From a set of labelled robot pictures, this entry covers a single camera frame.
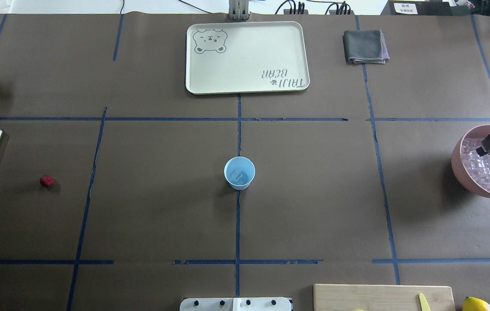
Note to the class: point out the wooden cutting board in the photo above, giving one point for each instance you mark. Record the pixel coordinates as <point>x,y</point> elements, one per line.
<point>380,297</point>

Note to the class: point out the black box with label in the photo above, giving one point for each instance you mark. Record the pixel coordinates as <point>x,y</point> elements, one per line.
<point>416,8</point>

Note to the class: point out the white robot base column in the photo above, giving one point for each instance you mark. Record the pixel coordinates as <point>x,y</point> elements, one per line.
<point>237,304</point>

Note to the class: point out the clear ice cubes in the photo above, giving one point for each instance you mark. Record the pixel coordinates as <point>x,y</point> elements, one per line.
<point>239,178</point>

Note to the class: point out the folded grey cloth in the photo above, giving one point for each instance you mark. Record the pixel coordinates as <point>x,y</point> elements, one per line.
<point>365,46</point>

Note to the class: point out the yellow plastic knife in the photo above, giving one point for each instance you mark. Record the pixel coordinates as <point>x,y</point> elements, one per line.
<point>423,303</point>

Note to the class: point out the aluminium frame post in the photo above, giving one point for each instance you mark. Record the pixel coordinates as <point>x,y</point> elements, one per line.
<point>238,9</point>

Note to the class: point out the light blue cup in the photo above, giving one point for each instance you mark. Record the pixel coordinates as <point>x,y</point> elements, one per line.
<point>243,164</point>

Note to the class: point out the cream bear tray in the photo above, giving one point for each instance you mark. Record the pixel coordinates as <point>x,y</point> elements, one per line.
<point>246,57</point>

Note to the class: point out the yellow lemon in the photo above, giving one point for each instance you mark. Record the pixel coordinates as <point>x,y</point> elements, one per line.
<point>471,303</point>

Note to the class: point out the pink bowl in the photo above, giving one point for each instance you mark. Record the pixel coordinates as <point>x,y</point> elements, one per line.
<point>478,133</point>

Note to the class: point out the red fake strawberry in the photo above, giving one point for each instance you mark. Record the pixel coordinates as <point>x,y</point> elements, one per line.
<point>47,181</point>

